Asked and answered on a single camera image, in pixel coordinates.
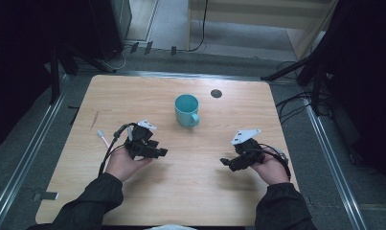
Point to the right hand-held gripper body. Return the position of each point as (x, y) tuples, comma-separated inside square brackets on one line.
[(248, 150)]

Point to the light wooden shelf unit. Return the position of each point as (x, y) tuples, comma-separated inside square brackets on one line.
[(245, 22)]

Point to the white cloth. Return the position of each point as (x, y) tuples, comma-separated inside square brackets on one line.
[(170, 227)]

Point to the person's right hand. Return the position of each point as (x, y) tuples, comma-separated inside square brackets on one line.
[(272, 171)]

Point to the pink toothbrush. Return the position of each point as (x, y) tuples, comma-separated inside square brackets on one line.
[(102, 135)]

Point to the dark curtain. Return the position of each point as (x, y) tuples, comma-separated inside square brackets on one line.
[(18, 64), (363, 80)]

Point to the black stand leg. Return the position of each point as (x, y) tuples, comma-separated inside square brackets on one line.
[(286, 69), (55, 76)]

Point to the person's left hand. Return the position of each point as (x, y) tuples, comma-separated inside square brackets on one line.
[(122, 166)]

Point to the metal floor rail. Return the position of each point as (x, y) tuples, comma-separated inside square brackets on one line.
[(336, 166), (24, 159)]

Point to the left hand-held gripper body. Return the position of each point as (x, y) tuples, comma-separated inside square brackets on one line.
[(139, 145)]

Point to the grey metal bracket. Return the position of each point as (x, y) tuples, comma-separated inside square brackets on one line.
[(47, 195)]

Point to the teal cup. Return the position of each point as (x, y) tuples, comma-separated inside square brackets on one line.
[(185, 115)]

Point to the black round table grommet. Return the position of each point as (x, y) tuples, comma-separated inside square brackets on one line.
[(216, 93)]

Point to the black cabinet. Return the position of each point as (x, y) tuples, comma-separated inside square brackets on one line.
[(109, 28)]

